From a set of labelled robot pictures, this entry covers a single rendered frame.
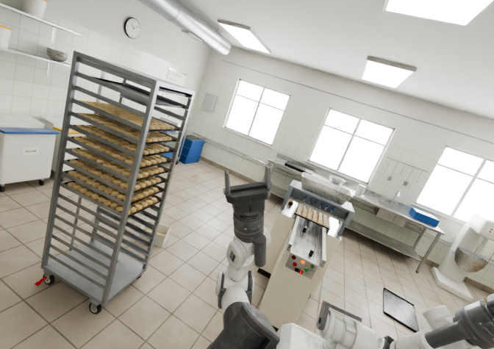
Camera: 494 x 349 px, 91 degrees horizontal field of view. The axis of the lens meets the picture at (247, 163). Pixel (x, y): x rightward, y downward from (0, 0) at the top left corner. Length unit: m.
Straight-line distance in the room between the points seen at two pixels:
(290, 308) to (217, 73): 5.57
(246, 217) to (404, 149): 5.36
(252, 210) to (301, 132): 5.21
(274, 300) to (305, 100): 4.42
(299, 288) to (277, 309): 0.31
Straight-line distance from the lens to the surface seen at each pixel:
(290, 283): 2.38
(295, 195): 2.85
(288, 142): 5.89
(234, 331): 0.72
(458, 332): 0.88
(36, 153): 3.87
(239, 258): 0.74
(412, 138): 5.91
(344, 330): 0.71
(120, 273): 2.57
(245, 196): 0.63
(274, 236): 2.97
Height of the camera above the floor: 1.88
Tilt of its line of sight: 14 degrees down
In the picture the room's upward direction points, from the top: 19 degrees clockwise
